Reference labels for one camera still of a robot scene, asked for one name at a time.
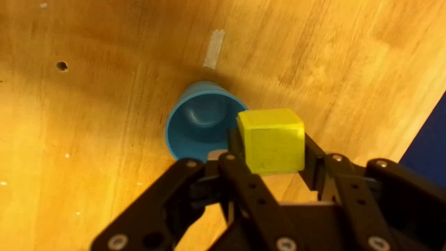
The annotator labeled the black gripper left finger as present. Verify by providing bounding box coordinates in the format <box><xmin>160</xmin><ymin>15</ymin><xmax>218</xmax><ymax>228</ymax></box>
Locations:
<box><xmin>90</xmin><ymin>128</ymin><xmax>299</xmax><ymax>251</ymax></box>

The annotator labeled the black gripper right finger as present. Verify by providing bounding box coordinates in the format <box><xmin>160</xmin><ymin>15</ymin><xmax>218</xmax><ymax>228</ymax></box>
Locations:
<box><xmin>297</xmin><ymin>130</ymin><xmax>446</xmax><ymax>251</ymax></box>

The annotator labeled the yellow cube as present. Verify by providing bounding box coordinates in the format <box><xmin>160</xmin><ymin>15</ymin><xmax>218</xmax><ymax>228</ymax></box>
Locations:
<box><xmin>236</xmin><ymin>107</ymin><xmax>307</xmax><ymax>175</ymax></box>

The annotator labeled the blue plastic cup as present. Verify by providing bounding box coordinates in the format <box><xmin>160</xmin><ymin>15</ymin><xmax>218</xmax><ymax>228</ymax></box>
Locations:
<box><xmin>165</xmin><ymin>80</ymin><xmax>249</xmax><ymax>163</ymax></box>

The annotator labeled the blue fabric backdrop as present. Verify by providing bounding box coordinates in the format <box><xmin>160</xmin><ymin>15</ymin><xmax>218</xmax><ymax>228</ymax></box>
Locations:
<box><xmin>398</xmin><ymin>89</ymin><xmax>446</xmax><ymax>192</ymax></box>

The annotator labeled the white tape strip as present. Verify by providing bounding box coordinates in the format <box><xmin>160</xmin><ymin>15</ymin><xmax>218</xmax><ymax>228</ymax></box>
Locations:
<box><xmin>203</xmin><ymin>27</ymin><xmax>226</xmax><ymax>70</ymax></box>

